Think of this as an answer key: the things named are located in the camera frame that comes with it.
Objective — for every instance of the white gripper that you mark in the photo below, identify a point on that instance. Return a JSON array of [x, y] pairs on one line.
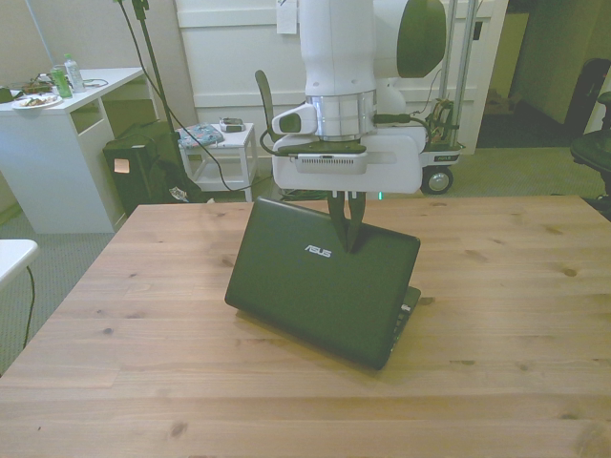
[[396, 162]]

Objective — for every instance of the black Asus laptop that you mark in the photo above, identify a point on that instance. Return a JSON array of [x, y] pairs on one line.
[[310, 296]]

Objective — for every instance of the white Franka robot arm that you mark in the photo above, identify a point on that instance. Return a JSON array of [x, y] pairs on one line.
[[334, 47]]

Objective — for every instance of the wheeled metal cart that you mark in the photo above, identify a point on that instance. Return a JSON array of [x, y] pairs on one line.
[[441, 157]]

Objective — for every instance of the small white side table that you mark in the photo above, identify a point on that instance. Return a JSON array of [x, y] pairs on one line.
[[238, 138]]

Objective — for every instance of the slim black chair back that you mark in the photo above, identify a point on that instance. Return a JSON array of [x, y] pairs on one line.
[[265, 95]]

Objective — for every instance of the small silver device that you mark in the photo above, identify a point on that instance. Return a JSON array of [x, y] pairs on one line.
[[232, 125]]

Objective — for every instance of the patterned folded cloth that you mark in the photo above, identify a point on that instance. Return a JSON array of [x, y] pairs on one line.
[[200, 133]]

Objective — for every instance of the black floor bag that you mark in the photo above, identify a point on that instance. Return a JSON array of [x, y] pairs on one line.
[[172, 179]]

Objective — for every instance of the white paper tag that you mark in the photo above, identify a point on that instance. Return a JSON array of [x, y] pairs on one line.
[[287, 16]]

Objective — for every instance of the black computer tower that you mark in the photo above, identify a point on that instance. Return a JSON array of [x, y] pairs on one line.
[[138, 191]]

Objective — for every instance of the black tripod stand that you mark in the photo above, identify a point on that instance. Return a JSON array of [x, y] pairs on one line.
[[155, 71]]

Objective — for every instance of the black office chair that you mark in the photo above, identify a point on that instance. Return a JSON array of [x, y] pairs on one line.
[[592, 148]]

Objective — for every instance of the white desk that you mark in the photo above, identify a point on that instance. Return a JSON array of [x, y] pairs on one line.
[[48, 167]]

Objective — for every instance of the clear plastic bottle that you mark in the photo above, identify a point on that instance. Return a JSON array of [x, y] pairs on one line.
[[75, 74]]

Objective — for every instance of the green drink can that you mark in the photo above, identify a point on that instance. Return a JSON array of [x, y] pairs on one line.
[[62, 85]]

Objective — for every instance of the white plate with food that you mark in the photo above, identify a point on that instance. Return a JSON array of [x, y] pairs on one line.
[[35, 101]]

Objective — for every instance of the white rounded table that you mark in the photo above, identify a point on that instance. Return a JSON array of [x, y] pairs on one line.
[[14, 257]]

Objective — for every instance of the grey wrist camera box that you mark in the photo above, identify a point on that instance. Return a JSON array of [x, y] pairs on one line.
[[329, 164]]

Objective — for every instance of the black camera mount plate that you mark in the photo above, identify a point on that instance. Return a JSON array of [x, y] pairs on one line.
[[324, 148]]

